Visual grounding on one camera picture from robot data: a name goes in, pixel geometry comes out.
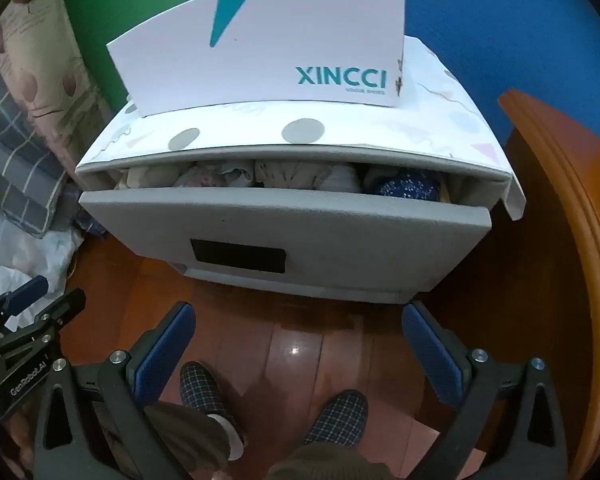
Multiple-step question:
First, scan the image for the grey white folded cloth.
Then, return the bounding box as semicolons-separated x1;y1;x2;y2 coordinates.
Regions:
220;160;255;186

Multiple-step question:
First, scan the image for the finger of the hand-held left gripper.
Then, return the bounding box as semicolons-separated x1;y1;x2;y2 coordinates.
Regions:
0;288;87;361
0;276;49;333

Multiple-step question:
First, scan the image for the cream folded cloth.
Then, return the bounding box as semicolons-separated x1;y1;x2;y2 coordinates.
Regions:
254;160;326;191

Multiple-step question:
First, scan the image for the blue foam mat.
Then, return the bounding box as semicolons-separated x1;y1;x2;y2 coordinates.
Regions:
290;0;600;143

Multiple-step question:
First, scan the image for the plaid slipper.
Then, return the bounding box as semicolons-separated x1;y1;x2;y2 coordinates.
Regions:
180;360;233;418
302;392;370;446

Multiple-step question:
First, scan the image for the white cardboard box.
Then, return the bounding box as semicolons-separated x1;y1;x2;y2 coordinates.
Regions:
105;0;407;118

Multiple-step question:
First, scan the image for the navy dotted underwear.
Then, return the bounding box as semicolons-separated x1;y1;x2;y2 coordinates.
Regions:
367;169;441;200

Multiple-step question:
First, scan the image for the pink patterned blanket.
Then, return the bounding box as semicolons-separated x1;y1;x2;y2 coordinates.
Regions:
0;0;116;201

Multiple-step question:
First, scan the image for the floral underwear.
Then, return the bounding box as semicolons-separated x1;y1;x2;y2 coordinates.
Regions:
172;162;221;190

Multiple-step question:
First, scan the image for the white plastic bag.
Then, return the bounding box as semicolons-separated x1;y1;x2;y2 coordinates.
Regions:
0;195;78;301

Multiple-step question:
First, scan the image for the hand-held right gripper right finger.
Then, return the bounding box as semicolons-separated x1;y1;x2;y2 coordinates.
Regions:
401;300;568;480

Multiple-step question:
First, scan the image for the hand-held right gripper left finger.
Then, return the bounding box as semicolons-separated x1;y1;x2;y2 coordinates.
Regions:
32;301;197;480

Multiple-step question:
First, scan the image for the green foam mat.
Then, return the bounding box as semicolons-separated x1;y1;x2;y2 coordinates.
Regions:
55;0;301;106

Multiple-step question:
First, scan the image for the grey plaid pillow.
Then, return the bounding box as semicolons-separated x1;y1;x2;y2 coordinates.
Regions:
0;45;76;238

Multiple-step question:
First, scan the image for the white ankle sock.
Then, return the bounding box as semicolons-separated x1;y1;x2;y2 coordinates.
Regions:
207;412;246;461

